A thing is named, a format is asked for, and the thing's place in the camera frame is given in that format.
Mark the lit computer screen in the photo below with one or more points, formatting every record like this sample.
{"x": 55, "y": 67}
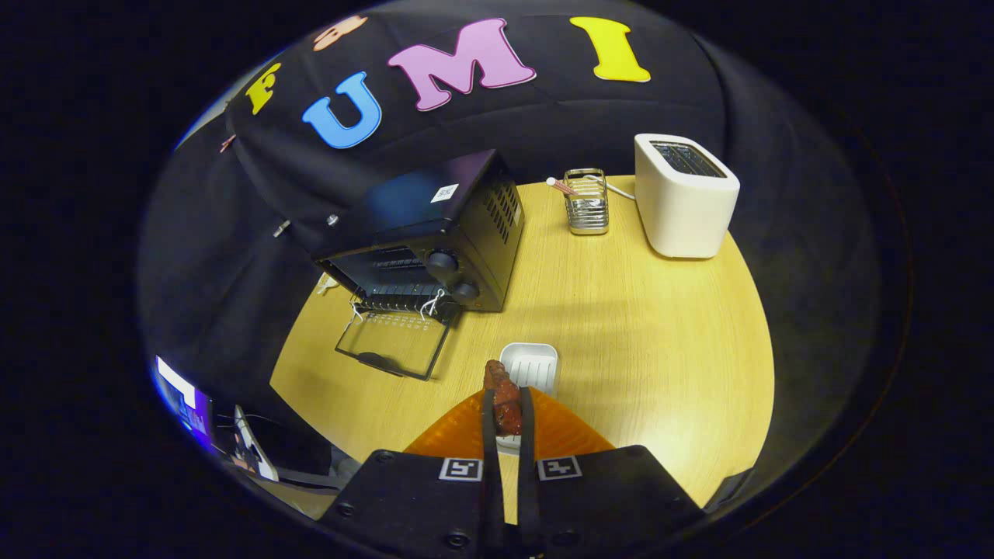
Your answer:
{"x": 186, "y": 400}

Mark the black toaster oven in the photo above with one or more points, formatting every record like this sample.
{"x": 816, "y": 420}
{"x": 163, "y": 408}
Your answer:
{"x": 419, "y": 210}

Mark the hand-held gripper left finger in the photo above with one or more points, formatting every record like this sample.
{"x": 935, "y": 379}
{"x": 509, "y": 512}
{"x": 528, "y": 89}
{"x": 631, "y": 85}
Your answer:
{"x": 489, "y": 466}

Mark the white bread toaster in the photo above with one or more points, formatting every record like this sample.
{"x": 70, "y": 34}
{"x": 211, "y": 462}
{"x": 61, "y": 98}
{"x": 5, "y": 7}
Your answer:
{"x": 683, "y": 210}

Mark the white ribbed dish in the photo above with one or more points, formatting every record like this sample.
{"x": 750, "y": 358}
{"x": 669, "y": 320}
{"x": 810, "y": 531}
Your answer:
{"x": 536, "y": 369}

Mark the red-brown dried meat strip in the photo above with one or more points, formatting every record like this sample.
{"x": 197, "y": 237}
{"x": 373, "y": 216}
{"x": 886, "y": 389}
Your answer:
{"x": 506, "y": 400}

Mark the red cloth clip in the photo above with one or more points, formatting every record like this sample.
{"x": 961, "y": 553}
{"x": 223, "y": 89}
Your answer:
{"x": 227, "y": 143}

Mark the black backdrop cloth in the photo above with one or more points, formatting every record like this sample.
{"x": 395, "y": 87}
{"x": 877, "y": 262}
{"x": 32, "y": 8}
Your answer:
{"x": 543, "y": 116}

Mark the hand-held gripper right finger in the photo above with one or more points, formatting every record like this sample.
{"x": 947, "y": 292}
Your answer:
{"x": 528, "y": 481}

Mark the white power strip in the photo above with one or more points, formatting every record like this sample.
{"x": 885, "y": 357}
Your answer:
{"x": 256, "y": 446}

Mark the silver metal clip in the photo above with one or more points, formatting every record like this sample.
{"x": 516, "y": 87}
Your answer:
{"x": 281, "y": 228}

